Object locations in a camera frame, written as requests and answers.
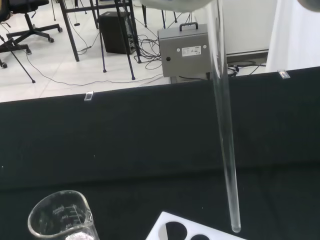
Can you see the dark metal stand legs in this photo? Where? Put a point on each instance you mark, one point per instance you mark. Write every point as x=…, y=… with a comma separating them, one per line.
x=130, y=62

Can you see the black computer tower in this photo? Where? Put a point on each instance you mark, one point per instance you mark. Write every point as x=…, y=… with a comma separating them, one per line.
x=115, y=32

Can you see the black office chair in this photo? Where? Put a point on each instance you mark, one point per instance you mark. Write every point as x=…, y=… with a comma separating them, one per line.
x=27, y=27

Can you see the black tripod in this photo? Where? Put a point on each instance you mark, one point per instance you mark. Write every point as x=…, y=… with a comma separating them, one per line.
x=22, y=65

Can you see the pale board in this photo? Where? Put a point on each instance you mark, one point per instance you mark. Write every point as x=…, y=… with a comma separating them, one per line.
x=295, y=37

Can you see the grey metal control box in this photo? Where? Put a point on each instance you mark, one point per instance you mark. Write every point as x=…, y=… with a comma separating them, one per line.
x=185, y=52

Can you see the black metal table frame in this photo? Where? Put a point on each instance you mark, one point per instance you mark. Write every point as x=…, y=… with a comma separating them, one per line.
x=71, y=37

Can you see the clear plastic cloth clip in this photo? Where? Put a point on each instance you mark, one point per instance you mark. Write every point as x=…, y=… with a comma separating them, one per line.
x=284, y=74
x=89, y=96

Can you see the clear glass beaker with water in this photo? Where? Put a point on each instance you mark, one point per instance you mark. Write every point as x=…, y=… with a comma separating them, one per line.
x=62, y=220

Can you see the white test tube rack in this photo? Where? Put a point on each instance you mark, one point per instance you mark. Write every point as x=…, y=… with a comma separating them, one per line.
x=160, y=230

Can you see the black bench cloth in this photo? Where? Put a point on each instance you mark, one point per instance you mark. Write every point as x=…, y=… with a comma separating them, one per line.
x=125, y=137

